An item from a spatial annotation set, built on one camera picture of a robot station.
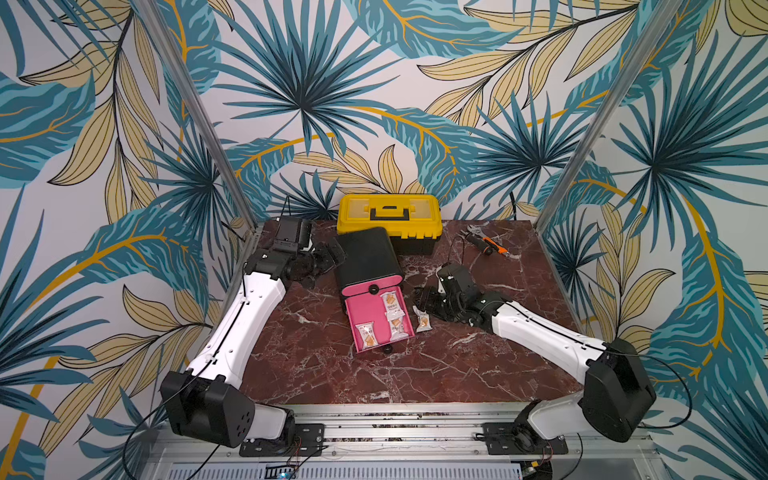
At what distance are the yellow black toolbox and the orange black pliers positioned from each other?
0.22m

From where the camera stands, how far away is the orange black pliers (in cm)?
112

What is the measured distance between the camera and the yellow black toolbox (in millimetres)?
996
